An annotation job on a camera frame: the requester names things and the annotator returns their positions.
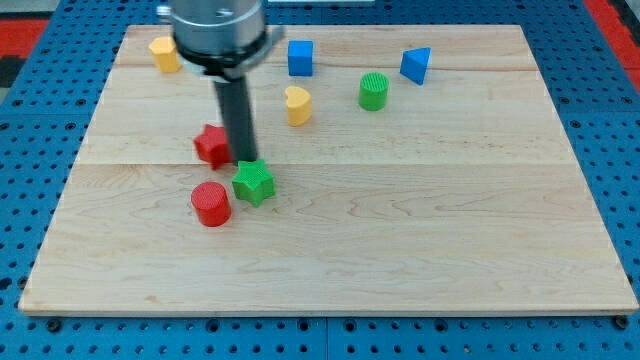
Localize light wooden board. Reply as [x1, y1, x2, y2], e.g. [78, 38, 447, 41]
[19, 25, 638, 317]

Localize red star block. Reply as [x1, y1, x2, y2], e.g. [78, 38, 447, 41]
[193, 124, 232, 169]

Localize green cylinder block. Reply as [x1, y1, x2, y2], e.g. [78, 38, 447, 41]
[359, 72, 389, 111]

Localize yellow heart block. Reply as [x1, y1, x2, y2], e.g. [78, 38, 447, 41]
[285, 86, 312, 127]

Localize blue triangle block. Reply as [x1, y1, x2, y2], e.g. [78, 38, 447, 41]
[399, 47, 431, 86]

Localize red cylinder block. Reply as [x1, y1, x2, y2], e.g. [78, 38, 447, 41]
[190, 182, 232, 227]

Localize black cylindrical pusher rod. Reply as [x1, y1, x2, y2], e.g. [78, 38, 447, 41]
[214, 77, 258, 164]

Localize yellow pentagon block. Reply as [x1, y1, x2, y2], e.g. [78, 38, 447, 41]
[148, 36, 182, 73]

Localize blue cube block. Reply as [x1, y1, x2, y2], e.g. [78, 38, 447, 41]
[287, 40, 314, 77]

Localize green star block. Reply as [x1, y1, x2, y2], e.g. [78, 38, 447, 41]
[232, 159, 276, 207]

